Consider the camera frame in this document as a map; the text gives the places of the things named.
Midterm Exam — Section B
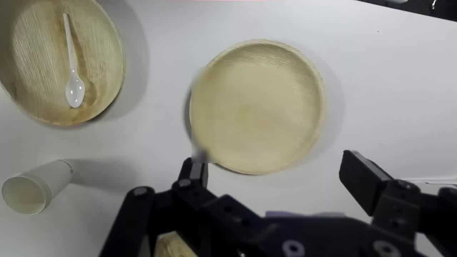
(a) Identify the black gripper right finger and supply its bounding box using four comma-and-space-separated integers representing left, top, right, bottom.
339, 151, 423, 226

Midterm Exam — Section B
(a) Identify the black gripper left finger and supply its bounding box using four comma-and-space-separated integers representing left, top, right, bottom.
172, 149, 212, 198

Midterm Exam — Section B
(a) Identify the round wooden plate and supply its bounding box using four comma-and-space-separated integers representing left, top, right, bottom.
0, 0, 126, 129
187, 39, 327, 178

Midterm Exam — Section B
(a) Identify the white plastic spoon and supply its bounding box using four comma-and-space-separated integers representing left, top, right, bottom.
62, 12, 87, 111

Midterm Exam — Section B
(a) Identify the white paper cup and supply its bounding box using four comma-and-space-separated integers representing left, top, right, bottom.
0, 159, 77, 216

